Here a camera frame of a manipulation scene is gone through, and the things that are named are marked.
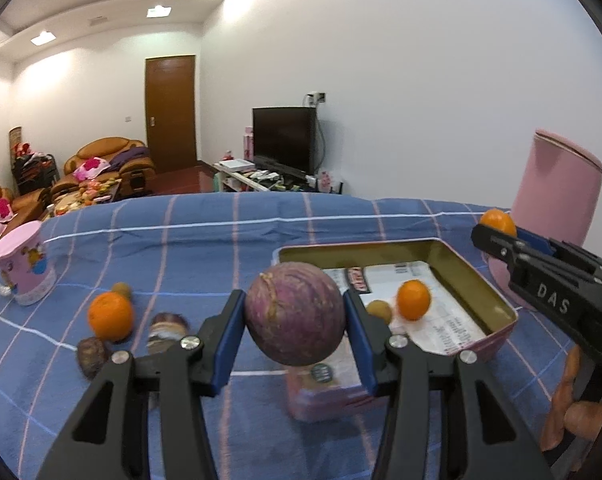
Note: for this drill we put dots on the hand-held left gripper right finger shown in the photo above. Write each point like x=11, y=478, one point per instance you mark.
x=361, y=346

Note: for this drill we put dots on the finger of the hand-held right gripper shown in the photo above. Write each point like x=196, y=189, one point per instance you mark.
x=536, y=241
x=496, y=242

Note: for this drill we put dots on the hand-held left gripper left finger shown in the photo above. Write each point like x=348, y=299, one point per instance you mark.
x=228, y=336

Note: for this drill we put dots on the small orange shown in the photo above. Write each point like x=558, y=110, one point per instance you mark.
x=413, y=301
x=498, y=221

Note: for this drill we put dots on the pink tin box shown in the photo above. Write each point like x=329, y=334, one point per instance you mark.
x=473, y=285

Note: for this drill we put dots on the large purple round fruit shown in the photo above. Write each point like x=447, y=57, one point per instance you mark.
x=293, y=315

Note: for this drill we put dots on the large orange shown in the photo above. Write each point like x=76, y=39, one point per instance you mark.
x=110, y=316

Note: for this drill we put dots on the person's right hand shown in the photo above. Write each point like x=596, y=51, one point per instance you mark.
x=561, y=400

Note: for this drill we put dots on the small brown round fruit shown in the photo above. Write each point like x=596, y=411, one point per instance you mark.
x=122, y=290
x=380, y=312

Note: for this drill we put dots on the tall pink cylindrical container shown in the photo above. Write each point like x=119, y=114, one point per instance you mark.
x=556, y=195

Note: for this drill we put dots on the white printed paper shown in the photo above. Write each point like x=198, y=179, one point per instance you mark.
x=406, y=272

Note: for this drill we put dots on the blue plaid blanket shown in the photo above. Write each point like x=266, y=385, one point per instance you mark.
x=221, y=240

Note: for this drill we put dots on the wrinkled purple passion fruit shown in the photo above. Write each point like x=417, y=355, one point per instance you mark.
x=92, y=357

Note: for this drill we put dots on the white tv stand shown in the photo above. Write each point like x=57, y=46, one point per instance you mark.
x=241, y=180

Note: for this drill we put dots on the pink patterned bag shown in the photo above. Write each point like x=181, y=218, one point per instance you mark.
x=326, y=181

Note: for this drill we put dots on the white flat box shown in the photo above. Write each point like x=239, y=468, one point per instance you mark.
x=237, y=164

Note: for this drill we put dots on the brown leather armchair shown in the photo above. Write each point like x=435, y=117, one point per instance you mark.
x=131, y=175

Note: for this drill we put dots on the tall pink box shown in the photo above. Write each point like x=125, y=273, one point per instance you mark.
x=248, y=142

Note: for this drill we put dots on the cluttered coffee table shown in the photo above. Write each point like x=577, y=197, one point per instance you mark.
x=88, y=195

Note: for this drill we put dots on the purple cloth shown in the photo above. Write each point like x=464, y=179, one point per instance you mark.
x=131, y=156

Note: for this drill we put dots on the black television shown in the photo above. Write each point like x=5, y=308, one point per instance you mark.
x=283, y=137

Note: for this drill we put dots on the pink cartoon mug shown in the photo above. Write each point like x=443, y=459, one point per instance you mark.
x=26, y=275

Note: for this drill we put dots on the brown wooden door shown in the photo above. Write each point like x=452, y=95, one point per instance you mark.
x=171, y=115

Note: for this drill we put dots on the pink mug lid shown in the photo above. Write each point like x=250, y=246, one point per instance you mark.
x=16, y=241

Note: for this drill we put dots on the long brown leather sofa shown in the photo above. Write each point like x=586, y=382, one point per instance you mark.
x=28, y=202

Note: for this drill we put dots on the black rack with clothes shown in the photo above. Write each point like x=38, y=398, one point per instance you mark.
x=33, y=172

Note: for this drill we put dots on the wall socket with plugs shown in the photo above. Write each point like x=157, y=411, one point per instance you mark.
x=316, y=96

